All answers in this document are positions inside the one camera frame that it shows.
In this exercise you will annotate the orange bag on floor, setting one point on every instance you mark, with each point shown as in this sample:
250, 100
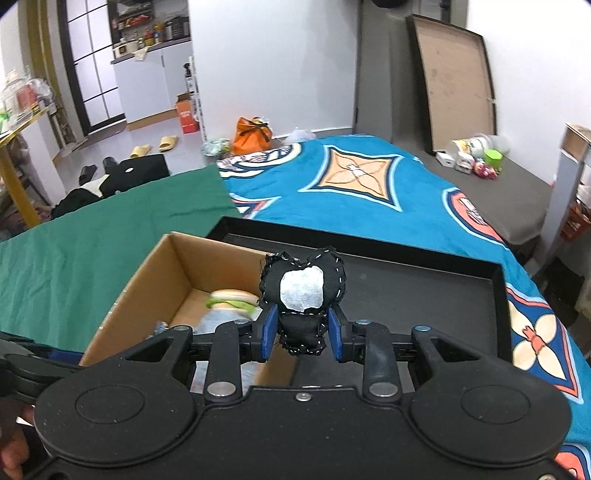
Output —
251, 135

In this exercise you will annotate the red plastic basket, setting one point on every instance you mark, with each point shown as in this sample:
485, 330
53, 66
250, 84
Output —
577, 222

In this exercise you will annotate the blue patterned fabric pouch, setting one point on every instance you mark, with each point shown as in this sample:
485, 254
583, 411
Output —
159, 328

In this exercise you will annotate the white kitchen cabinet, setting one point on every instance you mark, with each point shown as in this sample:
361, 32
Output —
148, 88

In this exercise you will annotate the white desk with black top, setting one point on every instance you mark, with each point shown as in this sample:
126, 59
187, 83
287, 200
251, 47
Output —
574, 155

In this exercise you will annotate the orange cardboard box on floor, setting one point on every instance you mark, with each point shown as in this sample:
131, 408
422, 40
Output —
184, 111

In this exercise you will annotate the blue patterned blanket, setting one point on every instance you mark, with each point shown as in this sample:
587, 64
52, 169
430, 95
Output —
363, 186

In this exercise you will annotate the person's left hand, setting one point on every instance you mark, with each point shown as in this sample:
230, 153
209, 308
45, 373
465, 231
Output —
14, 447

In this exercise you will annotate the black heart cushion white patch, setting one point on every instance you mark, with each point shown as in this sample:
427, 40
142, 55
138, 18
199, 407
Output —
297, 295

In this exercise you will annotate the white plastic jar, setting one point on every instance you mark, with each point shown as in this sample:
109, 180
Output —
478, 144

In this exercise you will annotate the black plastic tray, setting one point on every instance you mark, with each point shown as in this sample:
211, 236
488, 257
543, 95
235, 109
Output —
396, 285

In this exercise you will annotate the large framed board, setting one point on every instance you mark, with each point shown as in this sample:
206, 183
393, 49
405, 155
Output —
454, 82

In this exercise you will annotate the green cup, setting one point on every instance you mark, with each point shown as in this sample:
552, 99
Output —
494, 159

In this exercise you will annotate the plush hamburger toy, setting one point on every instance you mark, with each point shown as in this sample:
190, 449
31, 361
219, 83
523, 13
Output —
234, 300

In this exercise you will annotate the grey plush mouse toy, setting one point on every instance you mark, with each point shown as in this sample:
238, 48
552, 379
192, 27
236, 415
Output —
213, 318

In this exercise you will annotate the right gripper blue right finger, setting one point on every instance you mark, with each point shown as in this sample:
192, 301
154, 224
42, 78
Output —
374, 346

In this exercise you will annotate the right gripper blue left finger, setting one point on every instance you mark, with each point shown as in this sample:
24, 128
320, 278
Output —
221, 366

